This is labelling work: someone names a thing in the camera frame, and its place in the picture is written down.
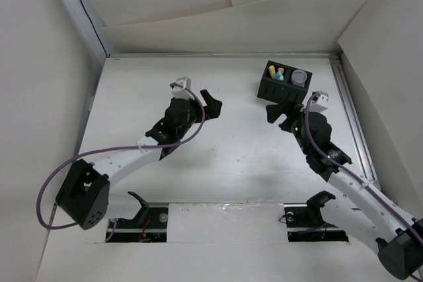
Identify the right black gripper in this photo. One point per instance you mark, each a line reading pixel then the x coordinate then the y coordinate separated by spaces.
pixel 274 111

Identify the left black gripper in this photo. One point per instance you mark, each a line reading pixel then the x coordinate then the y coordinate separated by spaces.
pixel 211 109

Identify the blue highlighter pen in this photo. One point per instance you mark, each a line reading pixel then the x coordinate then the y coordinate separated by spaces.
pixel 278 76

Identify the clear jar of paper clips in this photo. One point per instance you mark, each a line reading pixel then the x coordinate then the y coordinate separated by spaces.
pixel 299 77

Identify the yellow highlighter pen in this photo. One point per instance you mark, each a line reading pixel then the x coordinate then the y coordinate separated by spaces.
pixel 272 70

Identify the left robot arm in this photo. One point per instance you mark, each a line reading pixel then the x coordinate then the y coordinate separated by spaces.
pixel 86 193

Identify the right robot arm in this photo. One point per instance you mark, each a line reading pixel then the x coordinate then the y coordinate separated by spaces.
pixel 363 211

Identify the black two-compartment organizer box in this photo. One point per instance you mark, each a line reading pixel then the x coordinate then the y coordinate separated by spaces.
pixel 278 91

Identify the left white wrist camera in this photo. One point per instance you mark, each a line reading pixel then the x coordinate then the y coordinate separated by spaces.
pixel 181 87

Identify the aluminium rail right side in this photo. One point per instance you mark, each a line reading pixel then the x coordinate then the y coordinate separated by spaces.
pixel 360 146

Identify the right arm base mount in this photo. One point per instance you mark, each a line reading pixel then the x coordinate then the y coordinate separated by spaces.
pixel 304 222

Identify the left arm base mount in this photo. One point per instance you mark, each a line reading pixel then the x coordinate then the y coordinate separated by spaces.
pixel 136 220

